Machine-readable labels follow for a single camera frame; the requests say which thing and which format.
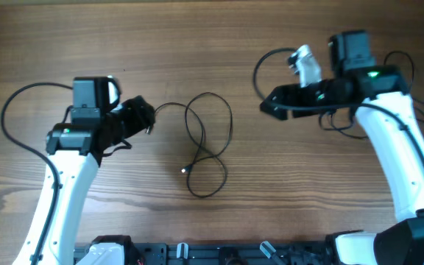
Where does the black left camera cable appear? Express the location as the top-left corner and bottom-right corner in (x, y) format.
(0, 82), (74, 265)

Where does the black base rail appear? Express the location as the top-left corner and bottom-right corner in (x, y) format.
(74, 231), (378, 265)

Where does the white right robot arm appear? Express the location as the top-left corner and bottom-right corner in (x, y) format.
(260, 30), (424, 264)

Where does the black right camera cable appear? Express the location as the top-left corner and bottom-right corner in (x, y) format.
(252, 47), (424, 218)

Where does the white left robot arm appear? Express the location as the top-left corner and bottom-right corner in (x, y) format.
(15, 76), (155, 264)

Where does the black camera cable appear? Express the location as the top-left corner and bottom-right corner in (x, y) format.
(0, 82), (74, 265)
(252, 47), (424, 218)

